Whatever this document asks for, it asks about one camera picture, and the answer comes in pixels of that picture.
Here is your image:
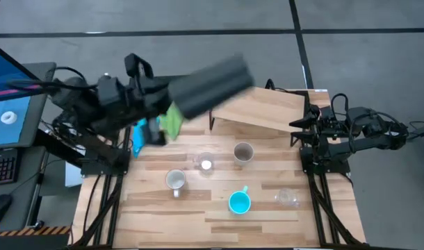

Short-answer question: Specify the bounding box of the small clear glass cup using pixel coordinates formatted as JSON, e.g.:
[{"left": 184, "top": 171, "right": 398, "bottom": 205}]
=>
[{"left": 274, "top": 187, "right": 300, "bottom": 208}]

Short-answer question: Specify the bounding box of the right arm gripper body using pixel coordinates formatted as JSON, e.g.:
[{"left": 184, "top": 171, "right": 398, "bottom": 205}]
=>
[{"left": 310, "top": 105, "right": 342, "bottom": 149}]

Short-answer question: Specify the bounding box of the green cloth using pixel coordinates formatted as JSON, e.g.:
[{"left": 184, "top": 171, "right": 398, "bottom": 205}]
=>
[{"left": 158, "top": 102, "right": 184, "bottom": 141}]

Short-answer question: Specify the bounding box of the beige tapered cup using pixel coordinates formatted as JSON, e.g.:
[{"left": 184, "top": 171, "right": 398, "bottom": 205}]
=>
[{"left": 232, "top": 141, "right": 255, "bottom": 167}]

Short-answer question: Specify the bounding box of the teal mug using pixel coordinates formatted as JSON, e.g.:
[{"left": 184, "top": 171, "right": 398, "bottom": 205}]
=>
[{"left": 227, "top": 185, "right": 252, "bottom": 215}]

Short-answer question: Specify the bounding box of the grey side desk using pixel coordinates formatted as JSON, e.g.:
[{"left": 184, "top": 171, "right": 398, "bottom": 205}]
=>
[{"left": 0, "top": 145, "right": 49, "bottom": 232}]

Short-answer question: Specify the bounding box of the white panel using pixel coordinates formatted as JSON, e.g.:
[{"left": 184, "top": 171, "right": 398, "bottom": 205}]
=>
[{"left": 65, "top": 161, "right": 83, "bottom": 188}]

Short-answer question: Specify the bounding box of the clear glass mug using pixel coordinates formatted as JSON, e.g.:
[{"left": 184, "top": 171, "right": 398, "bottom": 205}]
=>
[{"left": 193, "top": 151, "right": 215, "bottom": 176}]

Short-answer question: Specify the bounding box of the blue cloth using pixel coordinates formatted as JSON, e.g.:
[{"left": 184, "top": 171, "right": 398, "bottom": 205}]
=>
[{"left": 131, "top": 117, "right": 161, "bottom": 159}]

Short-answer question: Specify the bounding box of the black keyboard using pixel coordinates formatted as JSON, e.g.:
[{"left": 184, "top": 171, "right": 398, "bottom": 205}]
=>
[{"left": 0, "top": 148, "right": 19, "bottom": 187}]

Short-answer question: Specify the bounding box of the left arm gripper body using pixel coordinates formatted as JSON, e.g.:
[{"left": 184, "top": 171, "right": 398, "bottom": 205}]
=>
[{"left": 128, "top": 74, "right": 175, "bottom": 118}]

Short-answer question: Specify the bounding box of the white patterned mug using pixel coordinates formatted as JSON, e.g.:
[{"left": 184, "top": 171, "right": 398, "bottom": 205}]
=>
[{"left": 165, "top": 169, "right": 188, "bottom": 199}]

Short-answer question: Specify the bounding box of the wooden shelf with black frame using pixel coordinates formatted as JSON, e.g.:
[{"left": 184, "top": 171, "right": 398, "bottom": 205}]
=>
[{"left": 208, "top": 85, "right": 312, "bottom": 147}]

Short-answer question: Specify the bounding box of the computer monitor with blue screen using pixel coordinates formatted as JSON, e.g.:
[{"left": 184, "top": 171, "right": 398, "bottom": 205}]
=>
[{"left": 0, "top": 40, "right": 57, "bottom": 150}]

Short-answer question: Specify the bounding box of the hazard striped black case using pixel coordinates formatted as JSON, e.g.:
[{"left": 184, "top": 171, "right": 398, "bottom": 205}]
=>
[{"left": 0, "top": 225, "right": 72, "bottom": 250}]

